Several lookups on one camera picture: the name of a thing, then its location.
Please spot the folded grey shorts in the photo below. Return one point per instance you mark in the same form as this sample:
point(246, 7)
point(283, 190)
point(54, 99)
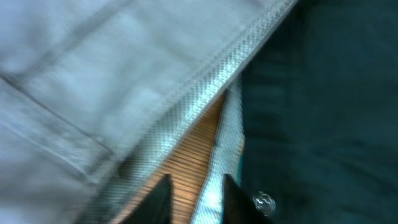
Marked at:
point(95, 95)

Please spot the black shorts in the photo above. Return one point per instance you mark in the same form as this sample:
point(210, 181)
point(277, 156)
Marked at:
point(309, 130)

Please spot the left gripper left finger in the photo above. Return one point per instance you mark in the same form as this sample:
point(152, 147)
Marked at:
point(156, 207)

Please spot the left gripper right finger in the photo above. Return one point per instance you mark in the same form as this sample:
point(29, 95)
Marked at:
point(237, 207)

